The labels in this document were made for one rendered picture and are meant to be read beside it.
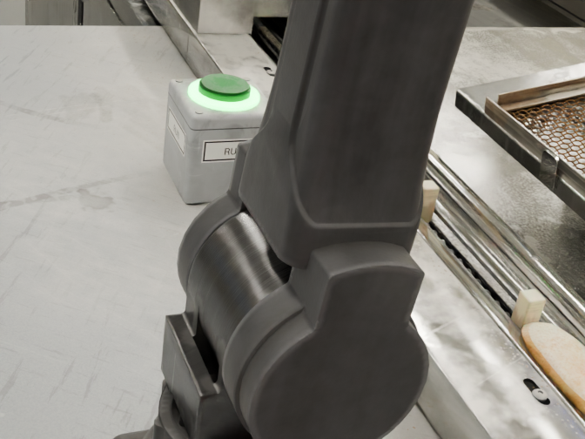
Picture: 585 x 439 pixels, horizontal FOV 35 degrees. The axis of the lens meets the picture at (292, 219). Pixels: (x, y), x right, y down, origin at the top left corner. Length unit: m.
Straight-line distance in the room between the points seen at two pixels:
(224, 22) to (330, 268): 0.63
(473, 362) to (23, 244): 0.32
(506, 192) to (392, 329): 0.49
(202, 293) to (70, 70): 0.56
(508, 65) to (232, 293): 0.79
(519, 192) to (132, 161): 0.33
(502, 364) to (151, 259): 0.25
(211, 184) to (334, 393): 0.37
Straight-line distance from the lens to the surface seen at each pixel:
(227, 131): 0.70
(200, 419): 0.39
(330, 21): 0.32
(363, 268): 0.33
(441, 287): 0.60
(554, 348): 0.59
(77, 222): 0.69
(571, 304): 0.63
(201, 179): 0.71
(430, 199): 0.70
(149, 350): 0.58
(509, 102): 0.82
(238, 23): 0.94
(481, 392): 0.53
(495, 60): 1.14
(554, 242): 0.78
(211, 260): 0.39
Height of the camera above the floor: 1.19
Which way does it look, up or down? 31 degrees down
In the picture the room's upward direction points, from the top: 9 degrees clockwise
